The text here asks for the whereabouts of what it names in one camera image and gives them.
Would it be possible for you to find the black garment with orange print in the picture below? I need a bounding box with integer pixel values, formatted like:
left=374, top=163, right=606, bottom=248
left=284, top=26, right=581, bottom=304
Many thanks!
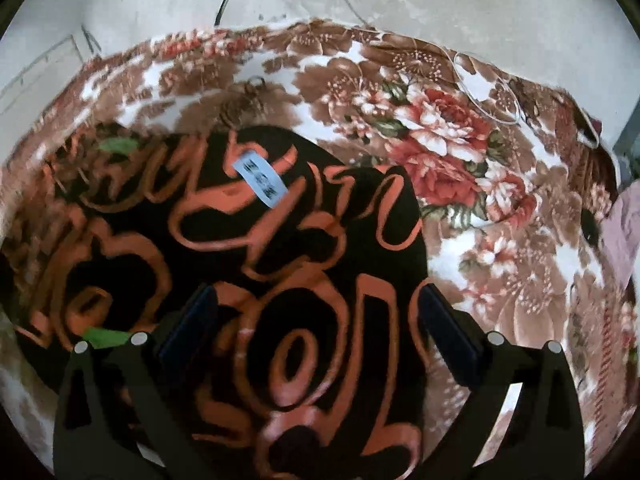
left=1, top=125, right=427, bottom=479

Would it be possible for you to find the pile of clothes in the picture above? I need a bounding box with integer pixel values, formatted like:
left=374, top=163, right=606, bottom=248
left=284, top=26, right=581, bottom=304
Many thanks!
left=600, top=182, right=640, bottom=289

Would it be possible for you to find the brown floral blanket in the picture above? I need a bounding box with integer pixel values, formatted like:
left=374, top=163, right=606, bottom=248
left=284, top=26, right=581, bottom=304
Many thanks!
left=1, top=20, right=639, bottom=479

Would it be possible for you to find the white garment label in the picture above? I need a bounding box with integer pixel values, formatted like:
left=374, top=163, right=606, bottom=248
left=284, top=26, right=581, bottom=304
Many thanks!
left=232, top=151, right=288, bottom=208

